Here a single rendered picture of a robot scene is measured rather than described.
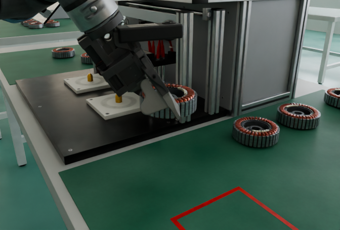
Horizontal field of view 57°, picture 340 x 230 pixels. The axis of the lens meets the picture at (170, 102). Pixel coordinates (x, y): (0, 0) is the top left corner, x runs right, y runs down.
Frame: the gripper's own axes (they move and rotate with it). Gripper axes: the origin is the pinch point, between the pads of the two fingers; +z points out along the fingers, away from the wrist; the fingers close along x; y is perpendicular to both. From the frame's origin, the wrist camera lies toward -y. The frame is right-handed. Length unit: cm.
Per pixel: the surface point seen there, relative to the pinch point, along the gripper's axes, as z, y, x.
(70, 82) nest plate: 1, 22, -56
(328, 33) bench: 161, -198, -209
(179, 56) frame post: 0.5, -9.4, -16.8
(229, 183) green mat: 17.1, -0.3, 10.0
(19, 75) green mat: -6, 40, -82
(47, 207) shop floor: 59, 78, -90
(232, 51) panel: 9.0, -23.0, -18.9
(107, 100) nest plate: 6.1, 13.0, -34.3
